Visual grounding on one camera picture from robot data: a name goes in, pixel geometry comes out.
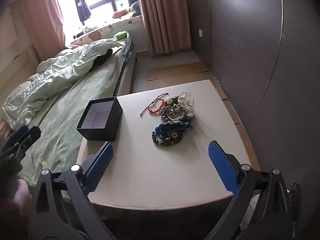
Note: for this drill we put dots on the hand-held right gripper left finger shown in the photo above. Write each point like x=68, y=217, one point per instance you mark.
x=100, y=167

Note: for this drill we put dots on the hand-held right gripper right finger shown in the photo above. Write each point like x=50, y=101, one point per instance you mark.
x=222, y=167

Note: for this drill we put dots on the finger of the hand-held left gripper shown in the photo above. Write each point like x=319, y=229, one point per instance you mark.
x=31, y=136
x=20, y=131

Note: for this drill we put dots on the black square gift box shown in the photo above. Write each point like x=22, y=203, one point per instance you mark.
x=100, y=120

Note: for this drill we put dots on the person's left forearm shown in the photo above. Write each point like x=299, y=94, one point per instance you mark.
x=10, y=220

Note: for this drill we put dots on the person's left hand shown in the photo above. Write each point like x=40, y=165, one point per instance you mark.
x=23, y=195

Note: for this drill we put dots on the green bed sheet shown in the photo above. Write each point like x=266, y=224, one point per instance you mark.
x=82, y=97

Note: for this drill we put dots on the light green duvet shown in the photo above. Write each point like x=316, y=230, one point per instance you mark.
x=62, y=72

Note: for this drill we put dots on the beige padded headboard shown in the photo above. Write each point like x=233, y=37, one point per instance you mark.
x=15, y=55

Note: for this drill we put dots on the white bed base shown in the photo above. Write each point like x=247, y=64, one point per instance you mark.
x=126, y=75

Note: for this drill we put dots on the cardboard floor sheets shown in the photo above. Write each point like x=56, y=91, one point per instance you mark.
x=175, y=72

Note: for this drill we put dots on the black garment under duvet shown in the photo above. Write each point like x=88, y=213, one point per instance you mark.
x=103, y=57

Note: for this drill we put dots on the grey wardrobe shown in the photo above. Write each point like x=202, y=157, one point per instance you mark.
x=250, y=55

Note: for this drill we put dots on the pink curtain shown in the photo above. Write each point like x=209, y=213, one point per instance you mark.
x=42, y=17
x=162, y=17

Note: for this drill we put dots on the floral pillow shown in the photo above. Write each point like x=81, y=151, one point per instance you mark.
x=92, y=35

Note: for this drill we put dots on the green tissue box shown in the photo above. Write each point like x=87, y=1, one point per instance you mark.
x=120, y=36

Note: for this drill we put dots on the dark hanging garment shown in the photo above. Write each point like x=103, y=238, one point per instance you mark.
x=81, y=2

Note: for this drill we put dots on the floral window seat cushion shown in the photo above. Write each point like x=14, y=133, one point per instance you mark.
x=120, y=23

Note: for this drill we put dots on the pink plush toy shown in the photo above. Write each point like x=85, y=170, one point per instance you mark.
x=120, y=13

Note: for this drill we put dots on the white wall socket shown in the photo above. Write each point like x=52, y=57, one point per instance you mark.
x=200, y=32

